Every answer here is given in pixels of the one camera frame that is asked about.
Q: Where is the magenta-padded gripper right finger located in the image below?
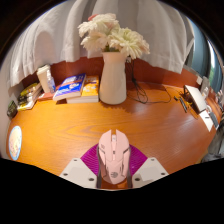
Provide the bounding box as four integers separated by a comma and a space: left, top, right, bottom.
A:
127, 143, 170, 190

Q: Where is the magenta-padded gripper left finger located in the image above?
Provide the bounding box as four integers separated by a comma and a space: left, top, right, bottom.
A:
59, 143, 102, 190

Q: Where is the pink computer mouse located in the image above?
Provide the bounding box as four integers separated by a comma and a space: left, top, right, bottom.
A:
97, 129, 132, 185

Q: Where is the round blue-rimmed mouse pad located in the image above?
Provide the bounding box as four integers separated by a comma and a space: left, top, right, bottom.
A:
7, 125, 23, 162

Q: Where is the yellow orange book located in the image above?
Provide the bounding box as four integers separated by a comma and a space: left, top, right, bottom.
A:
65, 75, 100, 104

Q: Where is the black pen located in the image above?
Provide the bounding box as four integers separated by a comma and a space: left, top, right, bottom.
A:
179, 96, 188, 114

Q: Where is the blue book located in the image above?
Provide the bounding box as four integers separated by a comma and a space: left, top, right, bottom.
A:
52, 73, 87, 102

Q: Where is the red notebook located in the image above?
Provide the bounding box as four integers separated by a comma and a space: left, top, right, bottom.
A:
36, 91, 56, 102

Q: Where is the white paper sheet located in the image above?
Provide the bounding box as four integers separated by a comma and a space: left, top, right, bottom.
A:
199, 111, 216, 133

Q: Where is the dark grey chair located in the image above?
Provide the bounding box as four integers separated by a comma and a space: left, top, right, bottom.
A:
203, 126, 224, 163

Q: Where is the yellow white book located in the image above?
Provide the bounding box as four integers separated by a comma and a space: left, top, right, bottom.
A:
16, 98, 44, 112

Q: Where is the white ceramic vase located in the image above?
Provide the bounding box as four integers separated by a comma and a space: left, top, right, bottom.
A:
98, 51, 128, 106

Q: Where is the small clear bottle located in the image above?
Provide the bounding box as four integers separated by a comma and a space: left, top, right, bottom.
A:
46, 74, 57, 94

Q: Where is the white laptop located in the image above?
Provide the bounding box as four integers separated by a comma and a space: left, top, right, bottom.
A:
183, 84, 208, 114

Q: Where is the dark green-lined mug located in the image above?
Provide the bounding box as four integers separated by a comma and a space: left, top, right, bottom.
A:
6, 100, 18, 119

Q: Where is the dark-framed window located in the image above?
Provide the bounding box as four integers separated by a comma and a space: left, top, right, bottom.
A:
186, 19, 224, 94

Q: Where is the white flower bouquet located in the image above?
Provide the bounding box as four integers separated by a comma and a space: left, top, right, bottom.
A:
77, 12, 151, 60

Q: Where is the white curtain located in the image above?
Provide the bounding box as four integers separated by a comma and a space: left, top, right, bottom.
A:
6, 0, 196, 88

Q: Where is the black cable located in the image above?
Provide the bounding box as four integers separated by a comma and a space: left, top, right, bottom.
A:
126, 58, 173, 105

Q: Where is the small picture frame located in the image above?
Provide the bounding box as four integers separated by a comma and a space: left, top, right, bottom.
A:
199, 75, 211, 98

